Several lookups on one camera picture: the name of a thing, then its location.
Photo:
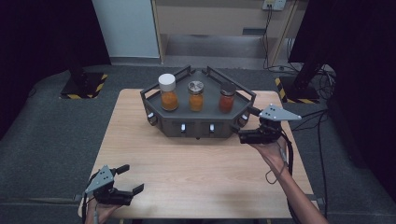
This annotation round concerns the person's left hand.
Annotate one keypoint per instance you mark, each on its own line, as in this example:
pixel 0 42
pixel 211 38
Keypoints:
pixel 99 213

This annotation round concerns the person's right hand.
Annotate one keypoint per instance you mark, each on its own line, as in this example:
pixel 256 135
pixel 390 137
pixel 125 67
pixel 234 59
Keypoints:
pixel 274 154

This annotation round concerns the white panel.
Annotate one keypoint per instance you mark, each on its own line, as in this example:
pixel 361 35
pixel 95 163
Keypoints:
pixel 127 28

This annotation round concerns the wooden cabinet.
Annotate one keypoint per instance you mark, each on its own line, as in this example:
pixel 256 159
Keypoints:
pixel 214 18

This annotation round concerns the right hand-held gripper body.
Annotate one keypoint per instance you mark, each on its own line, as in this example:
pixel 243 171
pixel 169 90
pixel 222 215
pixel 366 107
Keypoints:
pixel 275 113

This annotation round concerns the black stand with striped base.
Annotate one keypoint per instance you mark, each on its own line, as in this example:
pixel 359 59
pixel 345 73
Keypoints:
pixel 299 90
pixel 82 85

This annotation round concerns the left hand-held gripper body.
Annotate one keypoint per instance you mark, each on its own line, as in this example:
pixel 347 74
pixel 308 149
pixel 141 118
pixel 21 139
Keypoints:
pixel 101 180

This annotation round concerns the silver-lid spice jar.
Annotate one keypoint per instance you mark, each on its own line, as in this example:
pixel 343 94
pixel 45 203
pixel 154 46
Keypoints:
pixel 196 98

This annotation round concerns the black corner shelf rack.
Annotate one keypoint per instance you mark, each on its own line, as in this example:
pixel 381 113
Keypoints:
pixel 202 119

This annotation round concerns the black curtain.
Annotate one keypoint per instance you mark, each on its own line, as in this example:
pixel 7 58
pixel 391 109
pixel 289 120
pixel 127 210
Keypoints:
pixel 40 37
pixel 361 62

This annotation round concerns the black-lid spice jar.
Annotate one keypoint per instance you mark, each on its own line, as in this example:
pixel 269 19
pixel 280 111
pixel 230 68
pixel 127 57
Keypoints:
pixel 227 99

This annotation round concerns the white-lid spice jar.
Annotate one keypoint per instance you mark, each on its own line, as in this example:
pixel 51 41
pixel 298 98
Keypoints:
pixel 168 93

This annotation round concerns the white wall power outlet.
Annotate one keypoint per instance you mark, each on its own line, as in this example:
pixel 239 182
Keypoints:
pixel 274 4

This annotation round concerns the grey tape piece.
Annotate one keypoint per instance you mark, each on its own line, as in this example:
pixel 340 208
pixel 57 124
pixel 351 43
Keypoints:
pixel 320 200
pixel 79 197

